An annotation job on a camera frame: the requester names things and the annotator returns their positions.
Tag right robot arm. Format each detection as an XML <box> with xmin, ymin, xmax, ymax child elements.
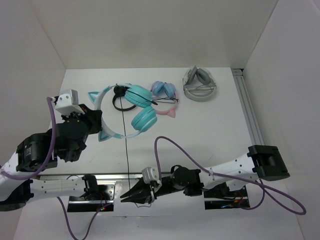
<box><xmin>120</xmin><ymin>145</ymin><xmax>290</xmax><ymax>204</ymax></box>

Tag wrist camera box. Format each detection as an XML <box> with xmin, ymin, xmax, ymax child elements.
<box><xmin>54</xmin><ymin>89</ymin><xmax>79</xmax><ymax>116</ymax></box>
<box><xmin>141</xmin><ymin>167</ymin><xmax>162</xmax><ymax>188</ymax></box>

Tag grey over-ear headphones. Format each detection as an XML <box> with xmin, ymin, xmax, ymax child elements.
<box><xmin>182</xmin><ymin>65</ymin><xmax>217</xmax><ymax>102</ymax></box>

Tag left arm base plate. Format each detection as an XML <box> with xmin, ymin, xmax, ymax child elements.
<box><xmin>67</xmin><ymin>181</ymin><xmax>116</xmax><ymax>213</ymax></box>

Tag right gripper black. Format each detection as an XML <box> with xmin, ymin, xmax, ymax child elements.
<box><xmin>120</xmin><ymin>175</ymin><xmax>179</xmax><ymax>204</ymax></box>

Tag black headphone audio cable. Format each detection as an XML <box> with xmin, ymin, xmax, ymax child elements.
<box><xmin>119</xmin><ymin>94</ymin><xmax>158</xmax><ymax>208</ymax></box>

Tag aluminium rail at right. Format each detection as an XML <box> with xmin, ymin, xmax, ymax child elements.
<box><xmin>231</xmin><ymin>68</ymin><xmax>265</xmax><ymax>145</ymax></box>

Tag teal cat-ear headphones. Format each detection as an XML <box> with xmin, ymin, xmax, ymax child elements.
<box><xmin>87</xmin><ymin>82</ymin><xmax>158</xmax><ymax>143</ymax></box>

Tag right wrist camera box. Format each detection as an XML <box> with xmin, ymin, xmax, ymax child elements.
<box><xmin>141</xmin><ymin>167</ymin><xmax>162</xmax><ymax>188</ymax></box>

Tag aluminium rail at front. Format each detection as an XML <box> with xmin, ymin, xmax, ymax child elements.
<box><xmin>36</xmin><ymin>173</ymin><xmax>143</xmax><ymax>181</ymax></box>

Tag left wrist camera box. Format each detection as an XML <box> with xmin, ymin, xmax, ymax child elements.
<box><xmin>54</xmin><ymin>89</ymin><xmax>79</xmax><ymax>116</ymax></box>

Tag aluminium rail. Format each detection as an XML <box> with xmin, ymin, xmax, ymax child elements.
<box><xmin>231</xmin><ymin>68</ymin><xmax>265</xmax><ymax>145</ymax></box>
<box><xmin>36</xmin><ymin>173</ymin><xmax>143</xmax><ymax>181</ymax></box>

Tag pink blue cat-ear headphones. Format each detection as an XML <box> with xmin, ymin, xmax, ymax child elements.
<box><xmin>150</xmin><ymin>81</ymin><xmax>179</xmax><ymax>118</ymax></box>

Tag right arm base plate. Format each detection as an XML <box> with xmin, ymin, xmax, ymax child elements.
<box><xmin>203</xmin><ymin>186</ymin><xmax>251</xmax><ymax>210</ymax></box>

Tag small black headphones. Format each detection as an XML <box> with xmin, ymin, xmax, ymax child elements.
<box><xmin>112</xmin><ymin>85</ymin><xmax>137</xmax><ymax>112</ymax></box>

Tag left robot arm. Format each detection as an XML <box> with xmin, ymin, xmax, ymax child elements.
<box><xmin>0</xmin><ymin>104</ymin><xmax>102</xmax><ymax>212</ymax></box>

